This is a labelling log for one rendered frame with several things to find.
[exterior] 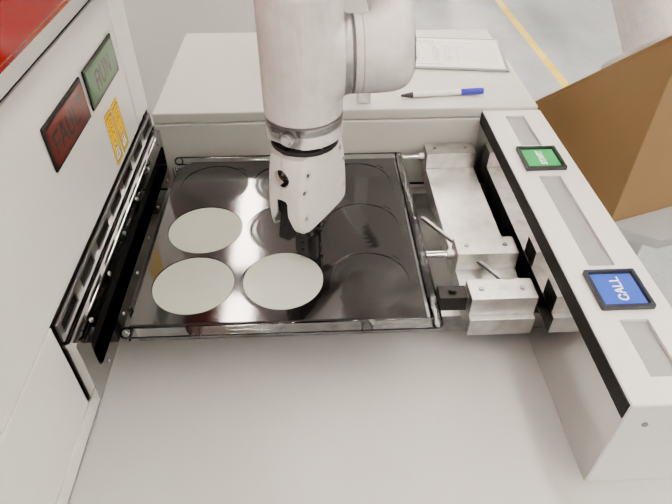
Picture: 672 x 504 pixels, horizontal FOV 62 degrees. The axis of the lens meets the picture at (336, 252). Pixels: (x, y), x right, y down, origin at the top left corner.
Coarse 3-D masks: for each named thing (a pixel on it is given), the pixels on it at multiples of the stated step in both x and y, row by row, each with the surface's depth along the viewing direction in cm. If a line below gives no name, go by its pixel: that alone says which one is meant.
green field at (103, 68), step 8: (104, 48) 69; (112, 48) 72; (104, 56) 69; (112, 56) 72; (96, 64) 67; (104, 64) 69; (112, 64) 72; (88, 72) 64; (96, 72) 67; (104, 72) 69; (112, 72) 72; (88, 80) 64; (96, 80) 67; (104, 80) 69; (96, 88) 67; (104, 88) 69; (96, 96) 66
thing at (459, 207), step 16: (432, 176) 91; (448, 176) 91; (464, 176) 91; (432, 192) 87; (448, 192) 87; (464, 192) 87; (480, 192) 87; (432, 208) 87; (448, 208) 84; (464, 208) 84; (480, 208) 84; (448, 224) 81; (464, 224) 81; (480, 224) 81; (496, 224) 81; (464, 272) 74; (480, 272) 74; (512, 272) 74; (464, 320) 70; (480, 320) 68; (496, 320) 68; (512, 320) 68; (528, 320) 68
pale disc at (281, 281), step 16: (272, 256) 73; (288, 256) 73; (304, 256) 73; (256, 272) 71; (272, 272) 71; (288, 272) 71; (304, 272) 71; (320, 272) 71; (256, 288) 69; (272, 288) 69; (288, 288) 69; (304, 288) 69; (320, 288) 69; (272, 304) 67; (288, 304) 67
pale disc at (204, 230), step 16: (208, 208) 81; (176, 224) 78; (192, 224) 78; (208, 224) 78; (224, 224) 78; (240, 224) 78; (176, 240) 76; (192, 240) 76; (208, 240) 76; (224, 240) 76
